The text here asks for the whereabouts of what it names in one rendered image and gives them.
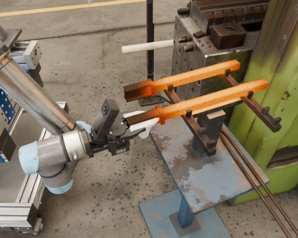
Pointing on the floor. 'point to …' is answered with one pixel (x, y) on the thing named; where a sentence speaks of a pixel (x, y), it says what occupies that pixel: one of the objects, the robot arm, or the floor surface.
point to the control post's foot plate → (151, 100)
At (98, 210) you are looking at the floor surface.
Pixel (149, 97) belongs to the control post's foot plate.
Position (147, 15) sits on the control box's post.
